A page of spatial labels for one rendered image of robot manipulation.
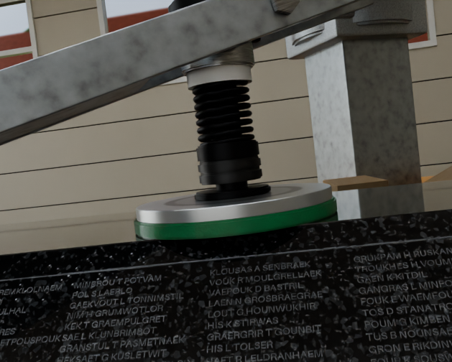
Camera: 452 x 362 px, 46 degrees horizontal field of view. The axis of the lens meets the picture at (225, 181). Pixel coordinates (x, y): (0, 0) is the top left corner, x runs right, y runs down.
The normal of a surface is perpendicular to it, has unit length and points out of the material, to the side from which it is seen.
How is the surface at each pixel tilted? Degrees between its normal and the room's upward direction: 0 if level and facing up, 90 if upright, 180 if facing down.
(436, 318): 45
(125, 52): 90
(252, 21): 90
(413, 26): 90
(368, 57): 90
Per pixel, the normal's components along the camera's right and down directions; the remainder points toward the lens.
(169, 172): -0.17, 0.07
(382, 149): 0.33, 0.01
